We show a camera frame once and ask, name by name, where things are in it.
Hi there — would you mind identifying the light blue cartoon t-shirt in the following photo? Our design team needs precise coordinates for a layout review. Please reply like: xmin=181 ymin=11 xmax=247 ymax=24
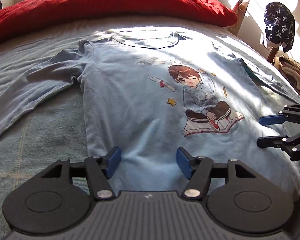
xmin=0 ymin=27 xmax=300 ymax=198

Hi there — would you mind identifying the stack of folded clothes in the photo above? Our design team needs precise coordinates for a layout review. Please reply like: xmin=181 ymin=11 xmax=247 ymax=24
xmin=274 ymin=55 xmax=300 ymax=95

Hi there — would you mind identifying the green plaid bed sheet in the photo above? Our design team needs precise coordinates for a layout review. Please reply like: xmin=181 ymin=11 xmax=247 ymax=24
xmin=0 ymin=16 xmax=300 ymax=238

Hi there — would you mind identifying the navy star-print garment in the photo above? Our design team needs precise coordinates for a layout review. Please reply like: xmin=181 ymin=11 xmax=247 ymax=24
xmin=263 ymin=2 xmax=295 ymax=53

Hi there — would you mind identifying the orange curtain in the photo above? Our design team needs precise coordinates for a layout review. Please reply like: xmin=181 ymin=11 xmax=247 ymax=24
xmin=228 ymin=0 xmax=250 ymax=36

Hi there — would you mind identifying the red duvet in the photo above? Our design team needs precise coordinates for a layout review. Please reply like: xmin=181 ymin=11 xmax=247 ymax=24
xmin=0 ymin=0 xmax=237 ymax=44

